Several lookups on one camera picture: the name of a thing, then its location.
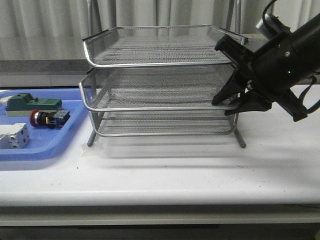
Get white circuit breaker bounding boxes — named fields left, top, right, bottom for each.
left=0, top=123, right=30, bottom=149

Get silver mesh bottom tray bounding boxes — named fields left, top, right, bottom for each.
left=89, top=110, right=238, bottom=137

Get white part behind green block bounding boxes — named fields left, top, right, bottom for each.
left=0, top=95, right=13, bottom=107

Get dark grey back counter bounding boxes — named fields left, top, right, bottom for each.
left=0, top=33, right=320, bottom=76

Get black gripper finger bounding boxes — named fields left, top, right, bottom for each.
left=224, top=90, right=272, bottom=116
left=211, top=69, right=248, bottom=106

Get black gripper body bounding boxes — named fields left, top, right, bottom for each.
left=251, top=31, right=316, bottom=97

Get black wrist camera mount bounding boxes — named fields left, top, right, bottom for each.
left=215, top=35, right=308, bottom=122

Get clear tape patch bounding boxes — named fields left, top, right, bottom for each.
left=81, top=143, right=105, bottom=158

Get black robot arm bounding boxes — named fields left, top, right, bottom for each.
left=211, top=15, right=320, bottom=122

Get silver mesh top tray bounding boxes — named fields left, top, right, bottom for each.
left=83, top=25, right=246, bottom=68

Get silver mesh tray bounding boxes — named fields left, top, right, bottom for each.
left=83, top=25, right=246, bottom=68
left=89, top=110, right=238, bottom=137
left=79, top=64, right=235, bottom=112

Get blue plastic tray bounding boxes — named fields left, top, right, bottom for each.
left=0, top=88, right=88, bottom=162

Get grey metal rack frame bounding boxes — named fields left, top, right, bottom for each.
left=84, top=29, right=250, bottom=149

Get green and beige switch block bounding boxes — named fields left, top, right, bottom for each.
left=5, top=93, right=63, bottom=117

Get red emergency stop button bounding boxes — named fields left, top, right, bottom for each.
left=29, top=109, right=71, bottom=129

